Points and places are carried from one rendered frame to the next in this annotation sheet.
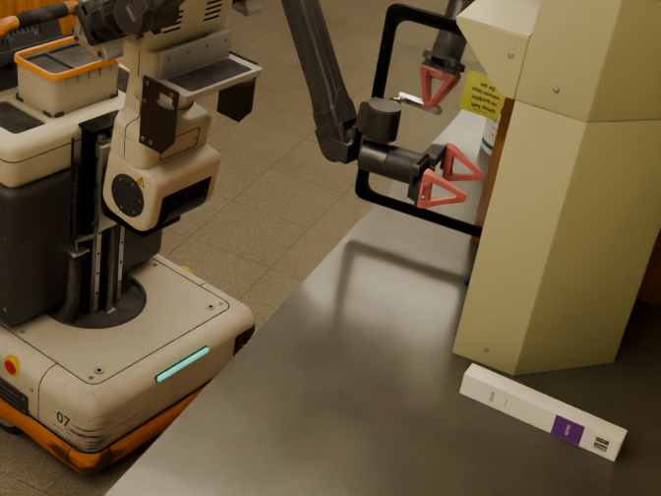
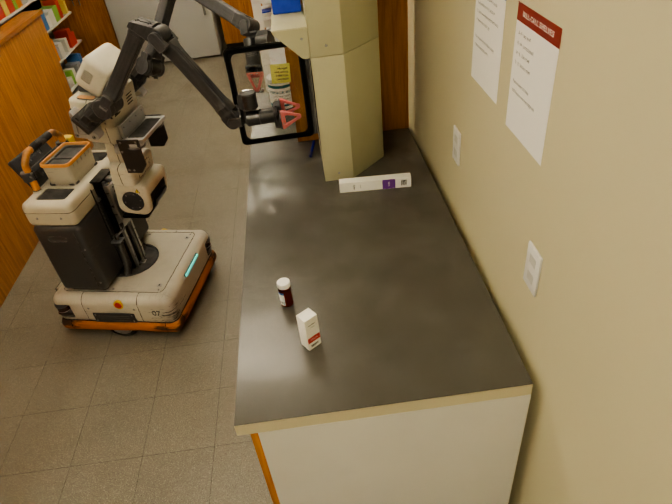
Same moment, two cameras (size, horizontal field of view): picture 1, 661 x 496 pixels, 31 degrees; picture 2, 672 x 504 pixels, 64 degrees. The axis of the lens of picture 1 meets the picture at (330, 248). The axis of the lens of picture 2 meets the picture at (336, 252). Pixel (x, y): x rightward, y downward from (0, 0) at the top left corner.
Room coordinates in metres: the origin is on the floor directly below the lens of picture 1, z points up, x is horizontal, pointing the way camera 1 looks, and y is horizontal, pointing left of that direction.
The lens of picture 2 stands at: (-0.06, 0.39, 1.99)
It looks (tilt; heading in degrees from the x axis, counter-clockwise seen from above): 38 degrees down; 339
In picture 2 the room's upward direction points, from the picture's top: 7 degrees counter-clockwise
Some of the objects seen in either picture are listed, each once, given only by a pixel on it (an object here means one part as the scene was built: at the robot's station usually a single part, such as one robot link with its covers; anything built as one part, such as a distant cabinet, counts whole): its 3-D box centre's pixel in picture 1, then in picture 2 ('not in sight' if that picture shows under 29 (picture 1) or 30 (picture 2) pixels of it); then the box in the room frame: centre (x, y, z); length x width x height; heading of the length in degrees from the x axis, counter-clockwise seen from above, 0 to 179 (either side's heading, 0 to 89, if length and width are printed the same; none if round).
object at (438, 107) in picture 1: (448, 126); (271, 94); (1.97, -0.17, 1.19); 0.30 x 0.01 x 0.40; 73
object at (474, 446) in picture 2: not in sight; (352, 278); (1.59, -0.29, 0.45); 2.05 x 0.67 x 0.90; 161
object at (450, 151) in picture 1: (454, 171); (288, 108); (1.83, -0.19, 1.18); 0.09 x 0.07 x 0.07; 71
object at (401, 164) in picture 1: (409, 166); (269, 115); (1.82, -0.11, 1.17); 0.10 x 0.07 x 0.07; 161
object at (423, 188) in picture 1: (442, 187); (288, 116); (1.76, -0.17, 1.18); 0.09 x 0.07 x 0.07; 71
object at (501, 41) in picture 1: (515, 27); (289, 31); (1.80, -0.23, 1.46); 0.32 x 0.11 x 0.10; 161
